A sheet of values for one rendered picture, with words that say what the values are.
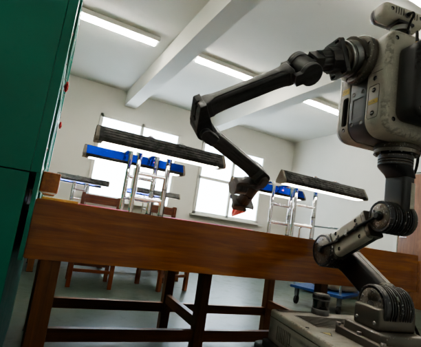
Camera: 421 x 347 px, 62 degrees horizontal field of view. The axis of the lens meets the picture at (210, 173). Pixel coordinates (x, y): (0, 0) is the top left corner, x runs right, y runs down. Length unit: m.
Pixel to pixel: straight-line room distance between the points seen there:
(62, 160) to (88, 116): 0.92
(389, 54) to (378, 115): 0.20
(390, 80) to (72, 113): 5.94
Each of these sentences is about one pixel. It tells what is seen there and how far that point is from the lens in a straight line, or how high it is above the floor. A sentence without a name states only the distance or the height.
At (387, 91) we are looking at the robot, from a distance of 1.22.
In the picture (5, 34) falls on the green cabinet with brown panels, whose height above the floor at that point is 1.23.
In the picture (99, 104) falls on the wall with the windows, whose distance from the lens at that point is 6.80.
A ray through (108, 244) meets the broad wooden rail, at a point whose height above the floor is 0.65.
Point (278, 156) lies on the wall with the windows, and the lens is 8.33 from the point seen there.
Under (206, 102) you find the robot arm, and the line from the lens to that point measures 1.10.
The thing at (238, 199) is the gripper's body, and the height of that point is 0.89.
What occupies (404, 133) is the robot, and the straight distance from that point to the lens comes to 1.23.
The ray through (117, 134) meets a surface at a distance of 1.57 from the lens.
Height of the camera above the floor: 0.76
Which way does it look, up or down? 8 degrees up
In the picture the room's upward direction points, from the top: 9 degrees clockwise
